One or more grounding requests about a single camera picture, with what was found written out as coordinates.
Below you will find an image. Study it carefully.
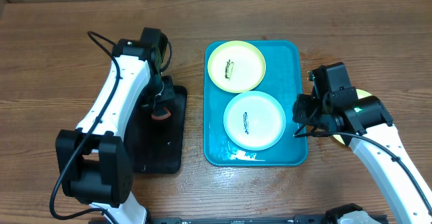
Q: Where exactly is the yellow-rim plate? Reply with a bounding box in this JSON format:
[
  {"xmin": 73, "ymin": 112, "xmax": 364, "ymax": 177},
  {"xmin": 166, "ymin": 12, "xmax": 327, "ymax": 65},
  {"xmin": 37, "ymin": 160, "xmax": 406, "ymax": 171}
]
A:
[
  {"xmin": 333, "ymin": 89, "xmax": 372, "ymax": 144},
  {"xmin": 207, "ymin": 40, "xmax": 266, "ymax": 93}
]

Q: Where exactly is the red green sponge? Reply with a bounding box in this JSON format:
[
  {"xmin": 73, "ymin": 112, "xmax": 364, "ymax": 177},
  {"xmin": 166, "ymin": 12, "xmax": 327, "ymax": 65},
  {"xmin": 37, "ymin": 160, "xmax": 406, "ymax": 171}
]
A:
[{"xmin": 151, "ymin": 107, "xmax": 171, "ymax": 121}]

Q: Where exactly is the blue-rim white plate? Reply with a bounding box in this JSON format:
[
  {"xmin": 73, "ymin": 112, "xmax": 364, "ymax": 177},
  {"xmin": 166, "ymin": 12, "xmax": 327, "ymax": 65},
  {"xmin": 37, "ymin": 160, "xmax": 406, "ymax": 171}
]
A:
[{"xmin": 223, "ymin": 91, "xmax": 286, "ymax": 151}]

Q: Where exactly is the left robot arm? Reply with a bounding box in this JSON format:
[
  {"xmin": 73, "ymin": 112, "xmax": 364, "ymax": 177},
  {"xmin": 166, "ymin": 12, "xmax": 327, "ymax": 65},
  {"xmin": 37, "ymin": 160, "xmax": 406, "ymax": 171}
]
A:
[{"xmin": 49, "ymin": 27, "xmax": 176, "ymax": 223}]

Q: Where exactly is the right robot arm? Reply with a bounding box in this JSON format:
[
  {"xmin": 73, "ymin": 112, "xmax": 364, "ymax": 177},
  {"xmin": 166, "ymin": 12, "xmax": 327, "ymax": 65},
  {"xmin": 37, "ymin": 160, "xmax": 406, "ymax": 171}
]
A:
[{"xmin": 292, "ymin": 62, "xmax": 431, "ymax": 223}]

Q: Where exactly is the teal plastic tray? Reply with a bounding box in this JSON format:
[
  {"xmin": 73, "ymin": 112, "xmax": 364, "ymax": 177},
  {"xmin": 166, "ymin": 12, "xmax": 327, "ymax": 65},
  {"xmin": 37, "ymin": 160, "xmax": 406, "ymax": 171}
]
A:
[{"xmin": 203, "ymin": 40, "xmax": 308, "ymax": 167}]

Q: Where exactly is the black plastic tray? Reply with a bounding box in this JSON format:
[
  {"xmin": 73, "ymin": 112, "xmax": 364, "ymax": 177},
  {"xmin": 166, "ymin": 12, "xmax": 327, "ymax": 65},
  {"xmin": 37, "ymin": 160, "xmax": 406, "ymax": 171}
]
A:
[{"xmin": 124, "ymin": 86, "xmax": 188, "ymax": 174}]

